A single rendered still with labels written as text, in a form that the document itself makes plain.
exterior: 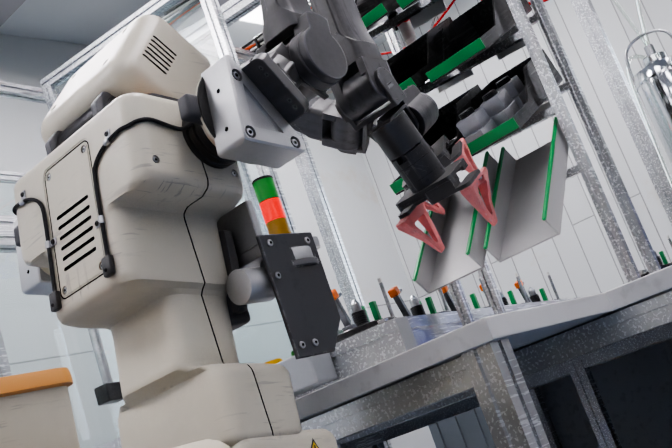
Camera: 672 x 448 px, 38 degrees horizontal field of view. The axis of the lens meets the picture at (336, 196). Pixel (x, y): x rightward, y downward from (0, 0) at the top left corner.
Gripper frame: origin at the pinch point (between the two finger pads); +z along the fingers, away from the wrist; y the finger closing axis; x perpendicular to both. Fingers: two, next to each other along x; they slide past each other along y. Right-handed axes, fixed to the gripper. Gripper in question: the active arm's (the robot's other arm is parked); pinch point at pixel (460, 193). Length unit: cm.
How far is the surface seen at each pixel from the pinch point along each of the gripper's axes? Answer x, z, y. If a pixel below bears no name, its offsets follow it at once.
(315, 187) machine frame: -132, 16, 89
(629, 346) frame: -74, 97, 33
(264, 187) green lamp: -37, -17, 46
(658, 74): -79, 41, -25
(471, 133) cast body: -9.0, -3.9, -6.5
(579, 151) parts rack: -9.8, 12.6, -17.3
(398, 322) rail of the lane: 14.3, 5.2, 20.1
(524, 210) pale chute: -2.7, 11.6, -4.5
